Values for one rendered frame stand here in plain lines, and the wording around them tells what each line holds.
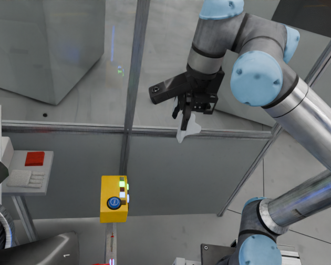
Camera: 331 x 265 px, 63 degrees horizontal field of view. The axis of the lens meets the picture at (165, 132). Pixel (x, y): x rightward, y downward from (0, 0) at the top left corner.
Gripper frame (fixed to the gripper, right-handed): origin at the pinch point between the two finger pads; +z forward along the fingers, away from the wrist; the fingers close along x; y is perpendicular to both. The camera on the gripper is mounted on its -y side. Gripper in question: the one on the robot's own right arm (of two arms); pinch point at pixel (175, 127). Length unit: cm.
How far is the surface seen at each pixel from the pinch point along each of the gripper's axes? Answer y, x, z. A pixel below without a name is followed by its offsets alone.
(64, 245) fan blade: -28.9, -19.3, 29.6
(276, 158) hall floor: 162, 109, 148
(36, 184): -48, 21, 60
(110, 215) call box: -15.7, -3.5, 43.4
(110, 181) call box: -15.9, 9.4, 40.8
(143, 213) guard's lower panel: 12, 46, 139
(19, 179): -55, 24, 60
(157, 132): 8, 45, 49
